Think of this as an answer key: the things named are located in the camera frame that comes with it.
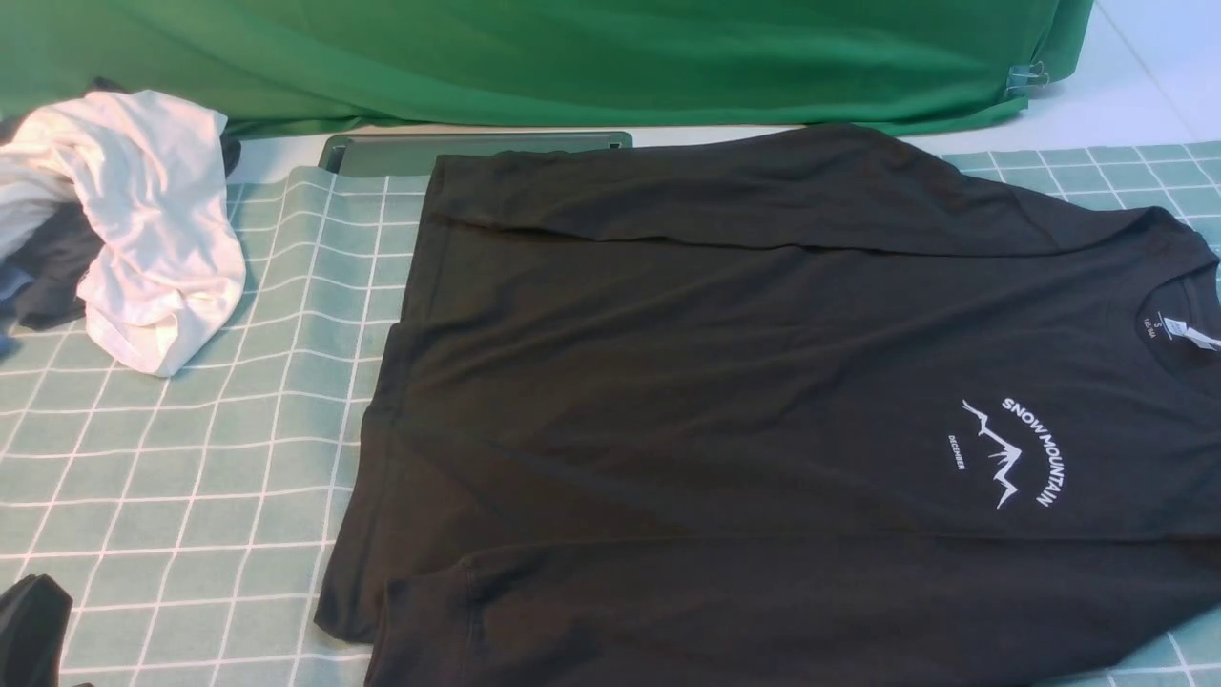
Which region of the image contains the dark crumpled garment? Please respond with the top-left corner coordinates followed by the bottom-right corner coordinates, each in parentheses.
top-left (0, 78), bottom-right (243, 333)

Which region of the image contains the metal binder clip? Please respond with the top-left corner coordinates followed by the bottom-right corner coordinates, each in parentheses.
top-left (1004, 61), bottom-right (1050, 99)

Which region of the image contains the white crumpled garment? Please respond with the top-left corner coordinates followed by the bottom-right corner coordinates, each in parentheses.
top-left (0, 90), bottom-right (247, 377)

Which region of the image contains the dark gray long-sleeve top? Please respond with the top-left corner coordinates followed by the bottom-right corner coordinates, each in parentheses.
top-left (315, 124), bottom-right (1220, 686)

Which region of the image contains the gray-green rectangular tray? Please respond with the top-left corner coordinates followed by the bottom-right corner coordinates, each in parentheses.
top-left (317, 131), bottom-right (632, 178)

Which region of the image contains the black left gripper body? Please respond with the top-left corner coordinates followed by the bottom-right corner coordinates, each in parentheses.
top-left (1, 574), bottom-right (72, 686)

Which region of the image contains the green backdrop cloth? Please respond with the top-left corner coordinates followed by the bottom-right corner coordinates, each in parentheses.
top-left (1, 1), bottom-right (1093, 135)

